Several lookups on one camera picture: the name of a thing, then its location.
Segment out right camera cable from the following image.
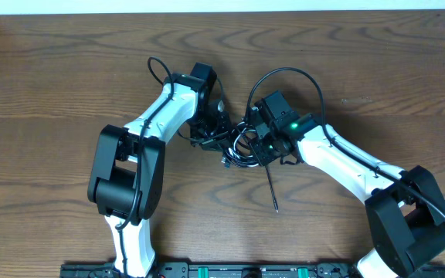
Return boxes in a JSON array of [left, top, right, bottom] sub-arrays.
[[243, 66, 445, 272]]

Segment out black and white cable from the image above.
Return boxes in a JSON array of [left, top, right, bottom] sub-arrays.
[[221, 129, 262, 169]]

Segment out black braided cable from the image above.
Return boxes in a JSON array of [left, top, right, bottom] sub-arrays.
[[222, 121, 280, 214]]

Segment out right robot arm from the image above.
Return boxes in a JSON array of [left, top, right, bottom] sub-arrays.
[[244, 91, 445, 277]]

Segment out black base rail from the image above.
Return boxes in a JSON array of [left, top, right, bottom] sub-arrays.
[[59, 261, 445, 278]]

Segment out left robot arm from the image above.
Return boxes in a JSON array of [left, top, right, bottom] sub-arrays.
[[87, 63, 230, 277]]

